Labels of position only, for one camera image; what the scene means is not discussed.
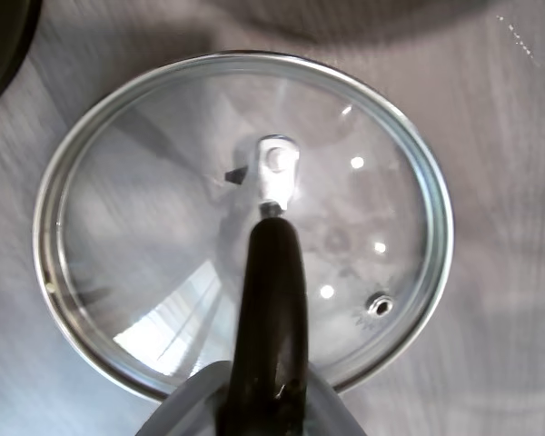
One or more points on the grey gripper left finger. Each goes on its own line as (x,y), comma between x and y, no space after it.
(191,404)

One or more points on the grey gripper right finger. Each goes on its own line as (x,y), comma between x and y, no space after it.
(329,409)

